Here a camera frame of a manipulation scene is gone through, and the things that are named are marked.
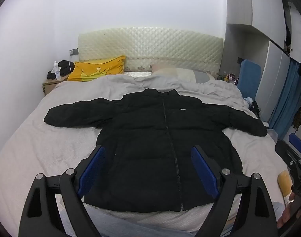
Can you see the person's blue jeans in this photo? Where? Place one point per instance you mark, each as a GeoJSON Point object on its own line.
{"type": "Point", "coordinates": [140, 227]}

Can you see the black cloth bundle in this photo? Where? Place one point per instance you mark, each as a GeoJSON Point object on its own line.
{"type": "Point", "coordinates": [65, 66]}

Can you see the grey wall socket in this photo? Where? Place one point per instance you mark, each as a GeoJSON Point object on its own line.
{"type": "Point", "coordinates": [73, 52]}

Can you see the pink and grey pillow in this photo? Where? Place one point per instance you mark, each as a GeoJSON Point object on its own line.
{"type": "Point", "coordinates": [180, 72]}

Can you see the blue padded board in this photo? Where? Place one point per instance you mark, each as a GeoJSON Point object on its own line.
{"type": "Point", "coordinates": [249, 79]}

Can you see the black puffer jacket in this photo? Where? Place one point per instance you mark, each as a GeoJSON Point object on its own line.
{"type": "Point", "coordinates": [145, 140]}

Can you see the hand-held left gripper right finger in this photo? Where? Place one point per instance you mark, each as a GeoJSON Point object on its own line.
{"type": "Point", "coordinates": [204, 170]}

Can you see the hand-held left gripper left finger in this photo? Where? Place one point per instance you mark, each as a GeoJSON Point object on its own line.
{"type": "Point", "coordinates": [91, 170]}

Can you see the white wardrobe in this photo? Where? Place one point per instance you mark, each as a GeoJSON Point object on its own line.
{"type": "Point", "coordinates": [271, 61]}

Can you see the white bottle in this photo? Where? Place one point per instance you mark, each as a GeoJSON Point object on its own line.
{"type": "Point", "coordinates": [57, 71]}

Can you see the yellow crown pillow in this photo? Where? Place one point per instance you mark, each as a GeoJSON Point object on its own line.
{"type": "Point", "coordinates": [96, 69]}

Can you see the leopard print cloth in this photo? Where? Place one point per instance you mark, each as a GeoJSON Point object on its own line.
{"type": "Point", "coordinates": [300, 113]}

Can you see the cardboard box nightstand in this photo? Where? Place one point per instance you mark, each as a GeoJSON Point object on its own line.
{"type": "Point", "coordinates": [50, 86]}

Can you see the blue curtain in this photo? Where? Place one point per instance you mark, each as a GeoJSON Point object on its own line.
{"type": "Point", "coordinates": [286, 96]}

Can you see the cream quilted headboard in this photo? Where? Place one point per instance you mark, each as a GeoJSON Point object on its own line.
{"type": "Point", "coordinates": [150, 44]}

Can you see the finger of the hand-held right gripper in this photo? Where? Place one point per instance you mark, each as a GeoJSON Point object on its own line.
{"type": "Point", "coordinates": [296, 142]}
{"type": "Point", "coordinates": [287, 153]}

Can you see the yellow plush slipper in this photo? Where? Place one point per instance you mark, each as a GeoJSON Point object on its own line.
{"type": "Point", "coordinates": [284, 185]}

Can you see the grey bed cover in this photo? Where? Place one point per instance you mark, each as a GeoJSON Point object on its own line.
{"type": "Point", "coordinates": [41, 148]}

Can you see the person's right hand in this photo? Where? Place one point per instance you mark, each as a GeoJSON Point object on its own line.
{"type": "Point", "coordinates": [283, 219]}

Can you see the group of small bottles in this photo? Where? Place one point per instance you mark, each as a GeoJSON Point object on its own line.
{"type": "Point", "coordinates": [229, 77]}

